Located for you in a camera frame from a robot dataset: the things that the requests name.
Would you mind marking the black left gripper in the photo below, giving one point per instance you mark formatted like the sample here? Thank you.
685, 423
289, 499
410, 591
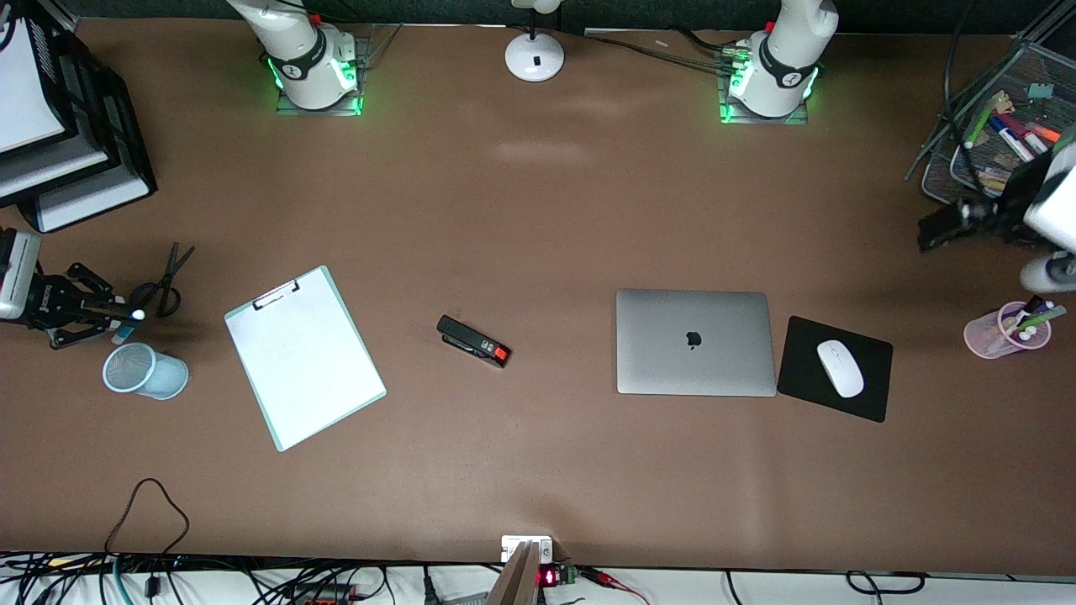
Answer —
1005, 212

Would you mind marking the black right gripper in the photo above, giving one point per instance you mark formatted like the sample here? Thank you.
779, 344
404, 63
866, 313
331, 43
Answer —
49, 299

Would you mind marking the blue marker white cap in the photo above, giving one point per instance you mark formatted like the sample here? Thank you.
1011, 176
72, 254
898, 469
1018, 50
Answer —
123, 334

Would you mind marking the silver laptop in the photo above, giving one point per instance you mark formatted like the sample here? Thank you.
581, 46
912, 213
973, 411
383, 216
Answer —
672, 353

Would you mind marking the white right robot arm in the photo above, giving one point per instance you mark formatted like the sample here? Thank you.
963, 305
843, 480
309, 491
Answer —
311, 59

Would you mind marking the dark blue white marker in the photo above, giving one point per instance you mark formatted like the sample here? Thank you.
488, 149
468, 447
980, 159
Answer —
1011, 141

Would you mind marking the green marker white tip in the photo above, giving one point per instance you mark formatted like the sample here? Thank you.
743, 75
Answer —
979, 124

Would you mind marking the black marker in cup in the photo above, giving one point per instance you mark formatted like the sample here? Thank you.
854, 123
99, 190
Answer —
1032, 302

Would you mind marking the red marker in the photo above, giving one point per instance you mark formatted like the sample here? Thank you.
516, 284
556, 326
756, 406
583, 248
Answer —
1027, 133

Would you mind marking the purple marker in cup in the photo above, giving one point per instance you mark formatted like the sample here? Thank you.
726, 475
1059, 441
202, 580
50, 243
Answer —
1032, 313

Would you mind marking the orange marker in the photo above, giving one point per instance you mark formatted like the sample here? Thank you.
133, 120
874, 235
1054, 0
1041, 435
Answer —
1046, 133

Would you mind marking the green marker in cup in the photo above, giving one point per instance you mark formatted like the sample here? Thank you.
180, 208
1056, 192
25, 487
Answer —
1045, 317

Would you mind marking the black scissors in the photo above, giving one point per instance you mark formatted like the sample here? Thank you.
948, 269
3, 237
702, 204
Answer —
172, 269

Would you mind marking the light blue mesh cup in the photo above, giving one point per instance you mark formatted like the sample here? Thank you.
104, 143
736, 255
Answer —
168, 376

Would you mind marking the pink pen cup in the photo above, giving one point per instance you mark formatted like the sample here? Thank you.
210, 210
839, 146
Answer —
983, 336

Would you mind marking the tan wooden piece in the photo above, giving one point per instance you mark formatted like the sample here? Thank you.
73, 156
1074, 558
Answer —
1003, 105

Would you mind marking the small teal piece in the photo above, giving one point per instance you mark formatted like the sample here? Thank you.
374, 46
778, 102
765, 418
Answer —
1041, 91

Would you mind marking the silver mesh desk tray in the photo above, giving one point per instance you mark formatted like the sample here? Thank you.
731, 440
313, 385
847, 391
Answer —
1021, 71

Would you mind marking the mint green clipboard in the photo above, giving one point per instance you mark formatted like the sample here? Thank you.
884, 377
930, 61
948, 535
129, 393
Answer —
274, 297

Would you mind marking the black stacked paper tray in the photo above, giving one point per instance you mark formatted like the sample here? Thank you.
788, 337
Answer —
118, 126

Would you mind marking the white computer mouse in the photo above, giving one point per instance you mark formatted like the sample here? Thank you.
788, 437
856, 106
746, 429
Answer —
841, 370

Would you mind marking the black mouse pad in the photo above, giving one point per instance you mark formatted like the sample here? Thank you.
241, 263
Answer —
799, 378

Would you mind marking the white paper stack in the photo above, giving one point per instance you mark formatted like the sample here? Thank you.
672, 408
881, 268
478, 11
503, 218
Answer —
25, 92

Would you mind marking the white board with teal edge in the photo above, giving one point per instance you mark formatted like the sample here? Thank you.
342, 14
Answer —
319, 386

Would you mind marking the black power strip orange switches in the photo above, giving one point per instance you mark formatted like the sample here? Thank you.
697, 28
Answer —
324, 595

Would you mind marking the black stapler red tip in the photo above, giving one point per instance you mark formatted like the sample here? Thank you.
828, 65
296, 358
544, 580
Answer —
471, 339

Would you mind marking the white lamp base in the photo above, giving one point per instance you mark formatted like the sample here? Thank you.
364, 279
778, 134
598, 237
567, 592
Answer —
521, 59

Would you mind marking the small white box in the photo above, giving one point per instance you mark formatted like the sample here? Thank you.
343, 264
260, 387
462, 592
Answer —
509, 548

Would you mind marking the circuit board red display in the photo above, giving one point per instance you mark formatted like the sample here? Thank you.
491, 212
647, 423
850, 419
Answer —
565, 576

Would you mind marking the wooden post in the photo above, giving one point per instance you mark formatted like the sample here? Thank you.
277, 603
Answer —
514, 584

